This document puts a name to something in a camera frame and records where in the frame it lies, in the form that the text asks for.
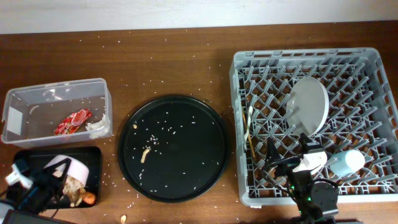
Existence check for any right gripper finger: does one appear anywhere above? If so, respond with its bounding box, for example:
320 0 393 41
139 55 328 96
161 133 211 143
266 138 281 167
298 133 320 152

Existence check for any pink bowl with food scraps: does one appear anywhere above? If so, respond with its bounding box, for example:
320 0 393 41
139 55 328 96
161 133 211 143
45 155 90 186

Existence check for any wooden chopstick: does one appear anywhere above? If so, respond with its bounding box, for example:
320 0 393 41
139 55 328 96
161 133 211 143
242 112 256 159

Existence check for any light blue plastic cup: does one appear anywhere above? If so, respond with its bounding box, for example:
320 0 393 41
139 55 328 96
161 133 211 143
330 149 365 177

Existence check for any grey round plate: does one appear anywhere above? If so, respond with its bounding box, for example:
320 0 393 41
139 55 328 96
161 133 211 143
286 77 329 136

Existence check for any orange carrot piece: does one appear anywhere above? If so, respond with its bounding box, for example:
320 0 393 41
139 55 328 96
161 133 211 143
82 192 96 205

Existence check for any red snack wrapper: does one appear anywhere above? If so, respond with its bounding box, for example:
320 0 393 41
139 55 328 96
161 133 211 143
54 109 92 135

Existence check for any white tissue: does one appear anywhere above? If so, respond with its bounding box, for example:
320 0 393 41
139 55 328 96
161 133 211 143
85 114 111 139

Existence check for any white plastic fork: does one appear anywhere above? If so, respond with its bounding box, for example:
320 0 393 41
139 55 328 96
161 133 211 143
246 106 253 133

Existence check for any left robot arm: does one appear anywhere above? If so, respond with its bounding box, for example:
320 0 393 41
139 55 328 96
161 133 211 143
1 158 72 224

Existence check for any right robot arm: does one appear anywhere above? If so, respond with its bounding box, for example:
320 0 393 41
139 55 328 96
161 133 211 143
261 133 338 223

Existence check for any black rectangular waste tray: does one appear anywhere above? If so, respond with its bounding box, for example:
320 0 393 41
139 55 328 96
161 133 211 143
13 146 103 208

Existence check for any clear plastic waste bin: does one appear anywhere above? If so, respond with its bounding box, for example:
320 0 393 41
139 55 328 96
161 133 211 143
1 78 113 148

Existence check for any grey plastic dishwasher rack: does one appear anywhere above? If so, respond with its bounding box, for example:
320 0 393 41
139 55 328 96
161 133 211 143
229 48 397 207

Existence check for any peanut shell on tray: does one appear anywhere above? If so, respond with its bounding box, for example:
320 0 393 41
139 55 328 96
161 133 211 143
141 149 150 164

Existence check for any round black serving tray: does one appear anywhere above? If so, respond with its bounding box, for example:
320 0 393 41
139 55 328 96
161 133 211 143
118 96 231 203

